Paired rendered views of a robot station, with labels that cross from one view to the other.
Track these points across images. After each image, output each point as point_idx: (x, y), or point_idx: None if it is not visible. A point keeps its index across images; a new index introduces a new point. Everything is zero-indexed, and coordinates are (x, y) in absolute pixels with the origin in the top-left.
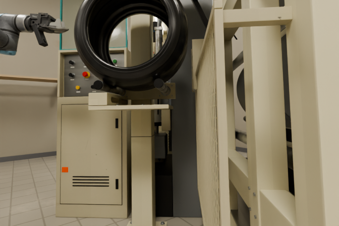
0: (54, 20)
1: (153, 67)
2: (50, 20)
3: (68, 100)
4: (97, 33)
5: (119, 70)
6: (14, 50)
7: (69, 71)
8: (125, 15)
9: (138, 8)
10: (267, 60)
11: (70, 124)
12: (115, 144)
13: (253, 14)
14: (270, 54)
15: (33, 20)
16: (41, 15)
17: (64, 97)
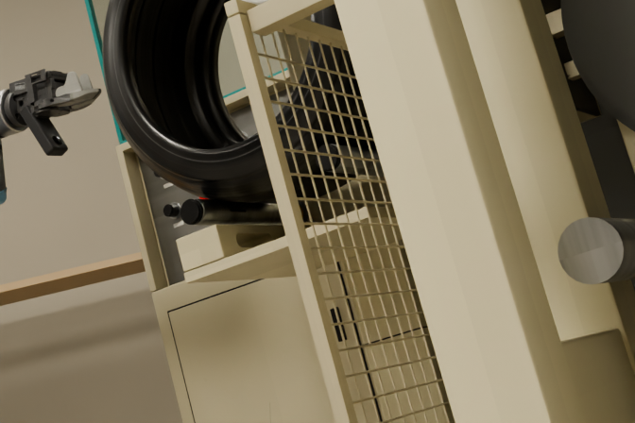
0: (65, 77)
1: (301, 121)
2: (54, 83)
3: (182, 292)
4: (178, 68)
5: (227, 156)
6: (0, 189)
7: (164, 200)
8: None
9: None
10: (488, 23)
11: (208, 368)
12: (353, 395)
13: (294, 0)
14: (490, 4)
15: (19, 99)
16: (32, 79)
17: (169, 286)
